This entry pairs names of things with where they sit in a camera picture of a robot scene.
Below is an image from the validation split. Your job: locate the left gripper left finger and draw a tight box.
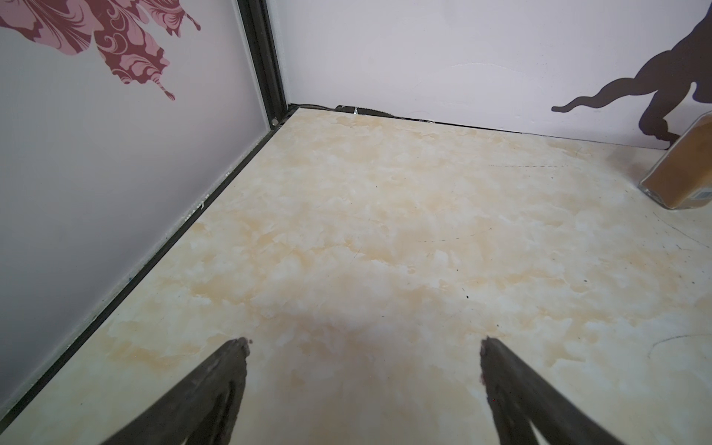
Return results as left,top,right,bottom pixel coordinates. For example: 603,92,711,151
104,337,250,444

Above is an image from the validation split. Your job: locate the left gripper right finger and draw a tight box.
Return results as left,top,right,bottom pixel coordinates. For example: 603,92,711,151
480,337,620,444

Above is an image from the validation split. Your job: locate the brown spice jar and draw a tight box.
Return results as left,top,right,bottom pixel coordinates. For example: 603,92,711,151
638,112,711,211

